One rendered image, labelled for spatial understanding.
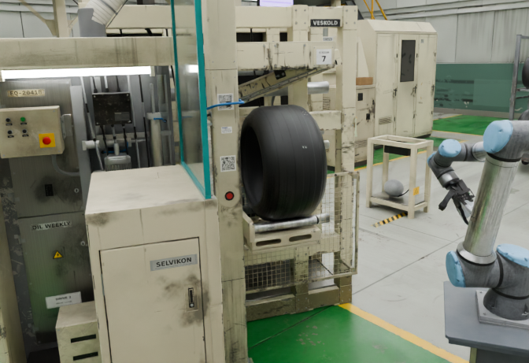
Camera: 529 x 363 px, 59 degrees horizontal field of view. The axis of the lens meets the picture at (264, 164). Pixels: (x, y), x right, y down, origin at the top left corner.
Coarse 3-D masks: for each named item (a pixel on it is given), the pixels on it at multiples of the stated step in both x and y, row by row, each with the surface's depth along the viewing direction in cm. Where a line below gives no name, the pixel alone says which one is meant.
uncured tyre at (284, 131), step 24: (264, 120) 216; (288, 120) 216; (312, 120) 220; (240, 144) 249; (264, 144) 211; (288, 144) 209; (312, 144) 212; (264, 168) 212; (288, 168) 208; (312, 168) 211; (264, 192) 215; (288, 192) 211; (312, 192) 215; (264, 216) 226; (288, 216) 224
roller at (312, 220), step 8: (312, 216) 234; (256, 224) 224; (264, 224) 225; (272, 224) 226; (280, 224) 227; (288, 224) 228; (296, 224) 229; (304, 224) 231; (312, 224) 233; (256, 232) 224
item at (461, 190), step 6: (456, 180) 225; (462, 180) 225; (450, 186) 226; (456, 186) 228; (462, 186) 224; (456, 192) 224; (462, 192) 221; (468, 192) 222; (456, 198) 221; (468, 198) 220; (456, 204) 224
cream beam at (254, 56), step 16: (240, 48) 237; (256, 48) 239; (272, 48) 242; (288, 48) 244; (304, 48) 247; (320, 48) 250; (240, 64) 238; (256, 64) 241; (272, 64) 243; (288, 64) 246; (304, 64) 249
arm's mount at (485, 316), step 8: (480, 296) 208; (480, 304) 202; (480, 312) 197; (488, 312) 197; (480, 320) 194; (488, 320) 193; (496, 320) 192; (504, 320) 191; (512, 320) 191; (520, 320) 191; (528, 320) 191; (520, 328) 190; (528, 328) 188
